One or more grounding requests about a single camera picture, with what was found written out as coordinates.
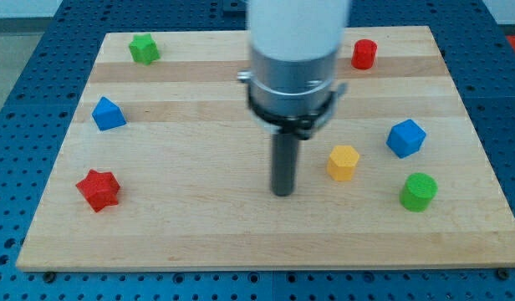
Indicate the green cylinder block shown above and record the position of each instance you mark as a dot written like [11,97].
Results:
[418,192]

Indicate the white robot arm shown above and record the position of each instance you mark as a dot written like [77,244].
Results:
[293,51]

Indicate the blue triangular block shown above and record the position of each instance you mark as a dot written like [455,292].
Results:
[107,115]

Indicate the blue cube block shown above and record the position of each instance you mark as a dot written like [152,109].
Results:
[405,138]

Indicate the blue perforated table plate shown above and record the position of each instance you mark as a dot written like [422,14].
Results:
[37,112]

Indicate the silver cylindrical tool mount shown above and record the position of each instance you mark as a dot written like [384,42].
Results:
[292,97]

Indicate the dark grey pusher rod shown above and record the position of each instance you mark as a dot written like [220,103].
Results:
[284,156]

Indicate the red star block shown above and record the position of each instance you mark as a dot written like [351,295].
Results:
[99,189]

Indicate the green star block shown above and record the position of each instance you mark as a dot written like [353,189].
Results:
[143,49]

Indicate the yellow hexagon block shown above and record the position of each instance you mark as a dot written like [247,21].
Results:
[342,162]

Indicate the red cylinder block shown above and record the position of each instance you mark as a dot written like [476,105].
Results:
[364,54]

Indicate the wooden board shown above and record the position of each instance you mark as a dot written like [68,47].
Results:
[193,168]

